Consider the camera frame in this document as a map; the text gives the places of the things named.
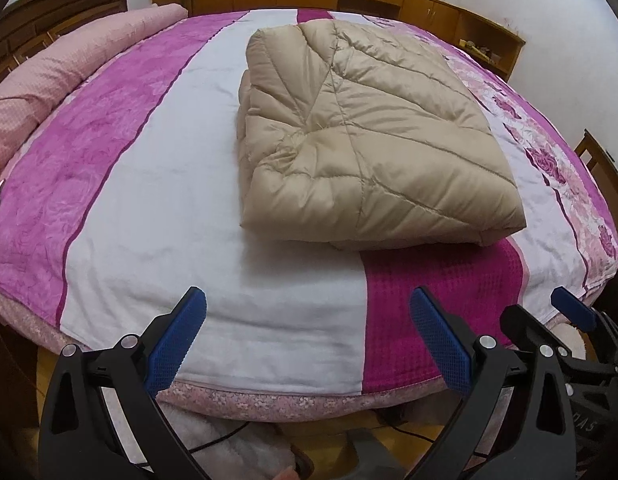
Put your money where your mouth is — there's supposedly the grey object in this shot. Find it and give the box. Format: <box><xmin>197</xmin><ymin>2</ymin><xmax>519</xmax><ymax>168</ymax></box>
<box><xmin>346</xmin><ymin>427</ymin><xmax>392</xmax><ymax>480</ymax></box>

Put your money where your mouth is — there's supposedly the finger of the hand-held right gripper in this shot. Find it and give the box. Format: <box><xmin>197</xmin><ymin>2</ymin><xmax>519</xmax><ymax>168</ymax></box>
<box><xmin>550</xmin><ymin>286</ymin><xmax>618</xmax><ymax>358</ymax></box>
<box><xmin>501</xmin><ymin>302</ymin><xmax>564</xmax><ymax>350</ymax></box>

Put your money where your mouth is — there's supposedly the purple floral bed blanket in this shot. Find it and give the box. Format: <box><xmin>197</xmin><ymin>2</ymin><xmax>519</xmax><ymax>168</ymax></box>
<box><xmin>0</xmin><ymin>7</ymin><xmax>618</xmax><ymax>396</ymax></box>

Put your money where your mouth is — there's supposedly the black cable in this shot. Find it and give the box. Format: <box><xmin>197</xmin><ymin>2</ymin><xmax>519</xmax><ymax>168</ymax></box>
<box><xmin>184</xmin><ymin>420</ymin><xmax>255</xmax><ymax>453</ymax></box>

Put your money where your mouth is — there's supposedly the small yellow item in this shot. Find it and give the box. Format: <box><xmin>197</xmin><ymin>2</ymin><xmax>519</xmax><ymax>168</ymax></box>
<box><xmin>459</xmin><ymin>38</ymin><xmax>500</xmax><ymax>61</ymax></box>

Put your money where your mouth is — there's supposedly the beige puffer jacket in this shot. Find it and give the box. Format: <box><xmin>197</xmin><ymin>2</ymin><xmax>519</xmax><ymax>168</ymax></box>
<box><xmin>236</xmin><ymin>17</ymin><xmax>527</xmax><ymax>252</ymax></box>

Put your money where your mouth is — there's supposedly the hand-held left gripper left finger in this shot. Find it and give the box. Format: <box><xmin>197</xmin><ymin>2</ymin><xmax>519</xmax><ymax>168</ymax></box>
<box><xmin>38</xmin><ymin>286</ymin><xmax>208</xmax><ymax>480</ymax></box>

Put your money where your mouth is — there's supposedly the wooden chair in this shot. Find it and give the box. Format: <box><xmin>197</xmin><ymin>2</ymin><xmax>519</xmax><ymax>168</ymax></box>
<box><xmin>574</xmin><ymin>129</ymin><xmax>618</xmax><ymax>231</ymax></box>

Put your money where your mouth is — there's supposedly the white fluffy cloth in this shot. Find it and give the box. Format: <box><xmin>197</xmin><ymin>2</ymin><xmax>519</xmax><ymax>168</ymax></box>
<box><xmin>96</xmin><ymin>385</ymin><xmax>302</xmax><ymax>480</ymax></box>

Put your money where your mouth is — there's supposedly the long pink pillow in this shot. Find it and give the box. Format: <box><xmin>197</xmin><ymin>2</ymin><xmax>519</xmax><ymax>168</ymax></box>
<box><xmin>0</xmin><ymin>2</ymin><xmax>189</xmax><ymax>176</ymax></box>

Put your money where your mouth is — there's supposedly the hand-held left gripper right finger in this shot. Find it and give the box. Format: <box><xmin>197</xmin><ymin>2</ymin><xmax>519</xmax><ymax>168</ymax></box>
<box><xmin>409</xmin><ymin>286</ymin><xmax>580</xmax><ymax>480</ymax></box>

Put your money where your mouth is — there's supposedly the dark wooden headboard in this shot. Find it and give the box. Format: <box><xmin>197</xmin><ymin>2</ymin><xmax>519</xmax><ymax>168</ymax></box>
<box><xmin>0</xmin><ymin>0</ymin><xmax>130</xmax><ymax>96</ymax></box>

